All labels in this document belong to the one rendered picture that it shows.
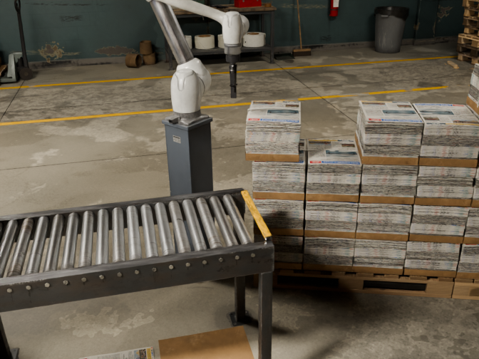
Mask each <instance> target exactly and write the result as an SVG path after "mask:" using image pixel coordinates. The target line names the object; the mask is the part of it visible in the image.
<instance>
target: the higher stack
mask: <svg viewBox="0 0 479 359"><path fill-rule="evenodd" d="M470 81H471V82H470V87H469V88H470V89H469V94H468V97H469V98H470V99H471V100H473V101H474V102H475V103H476V104H477V105H478V106H479V63H475V65H474V69H473V73H472V77H471V79H470ZM466 106H467V107H468V108H469V110H470V111H471V112H472V113H473V114H475V117H476V118H477V119H479V115H478V114H477V113H476V112H475V111H474V110H473V109H472V108H471V107H470V106H469V105H466ZM478 106H477V107H478ZM473 187H474V190H473V196H472V197H471V198H472V200H479V166H478V165H477V166H476V175H475V177H474V178H473ZM466 221H467V222H466V223H465V228H464V232H463V236H464V237H476V238H479V207H471V206H469V212H468V218H467V220H466ZM459 249H460V250H459V252H460V253H459V257H458V258H459V260H458V265H457V267H456V270H457V273H458V272H468V273H479V244H463V243H462V244H460V248H459ZM451 298H459V299H471V300H479V279H459V278H454V285H453V290H452V294H451Z"/></svg>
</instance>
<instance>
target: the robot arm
mask: <svg viewBox="0 0 479 359"><path fill-rule="evenodd" d="M146 1H148V2H150V5H151V6H152V9H153V11H154V13H155V15H156V18H157V20H158V22H159V24H160V27H161V29H162V30H163V33H164V34H165V37H166V39H167V41H168V44H169V46H170V48H171V50H172V53H173V55H174V57H175V59H176V61H177V64H178V66H177V71H176V72H175V73H174V75H173V77H172V80H171V99H172V108H173V115H170V116H167V117H166V118H165V120H167V121H169V123H171V124H173V123H180V124H182V125H185V126H190V125H191V124H194V123H197V122H199V121H201V120H205V119H208V118H209V115H206V114H202V113H201V110H200V101H201V100H202V96H203V95H204V94H206V92H207V91H208V90H209V88H210V86H211V82H212V79H211V75H210V73H209V71H208V70H207V69H206V68H205V67H204V66H203V64H202V62H201V60H200V59H198V58H194V56H193V54H192V52H191V50H190V47H189V46H188V43H187V41H186V39H185V36H184V34H183V32H182V29H181V28H180V25H179V23H178V21H177V19H176V16H175V14H174V12H173V9H172V7H171V6H174V7H176V8H179V9H182V10H185V11H189V12H192V13H195V14H199V15H202V16H206V17H208V18H211V19H214V20H216V21H218V22H219V23H220V24H221V25H222V37H223V39H224V46H225V54H226V61H227V62H230V65H229V69H230V87H231V98H236V97H237V83H236V82H237V64H236V62H239V61H240V53H241V45H242V44H241V40H242V37H243V36H244V35H245V34H246V33H247V32H248V29H249V21H248V19H247V18H246V17H245V16H243V15H241V14H240V13H239V12H236V11H229V12H227V13H225V12H222V11H219V10H217V9H214V8H212V7H209V6H206V5H204V4H200V3H198V2H196V1H192V0H146Z"/></svg>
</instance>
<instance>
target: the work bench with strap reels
mask: <svg viewBox="0 0 479 359"><path fill-rule="evenodd" d="M264 4H265V3H262V0H234V4H224V5H222V6H228V7H227V8H226V9H225V8H223V9H217V10H219V11H222V12H225V13H227V12H229V11H236V12H239V14H241V15H247V14H261V32H247V33H246V34H245V35H244V36H243V37H242V40H241V44H242V45H241V53H244V52H256V51H261V55H260V56H265V55H264V52H265V51H270V62H269V63H275V62H274V10H277V8H276V7H274V6H272V7H264ZM210 7H212V8H214V9H216V7H214V6H210ZM173 12H174V14H175V16H176V18H187V17H202V15H199V14H195V13H192V12H189V11H185V10H182V9H174V10H173ZM264 14H271V28H270V45H269V44H268V43H265V39H266V34H265V33H264ZM184 36H185V39H186V41H187V43H188V46H189V47H190V50H191V52H192V54H193V55H194V56H198V55H210V54H222V53H225V46H224V39H223V37H222V34H220V35H218V43H215V36H213V35H209V34H202V35H196V36H195V45H192V37H191V36H186V35H184ZM164 39H165V57H166V61H165V62H166V63H169V64H170V69H168V70H169V71H174V68H173V66H172V57H174V55H173V53H172V50H171V48H170V46H169V44H168V41H167V39H166V37H165V34H164Z"/></svg>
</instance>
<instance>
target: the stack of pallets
mask: <svg viewBox="0 0 479 359"><path fill-rule="evenodd" d="M474 1H477V2H478V4H474ZM462 6H464V9H465V12H464V14H463V15H464V19H463V25H465V26H464V28H465V29H464V32H463V33H460V34H458V43H457V49H456V51H457V52H458V59H457V60H458V61H471V63H470V64H471V65H475V63H479V0H463V5H462ZM475 11H478V14H475ZM475 21H478V22H475ZM474 22H475V23H474ZM474 30H477V31H474ZM469 39H471V41H469ZM468 48H469V49H468Z"/></svg>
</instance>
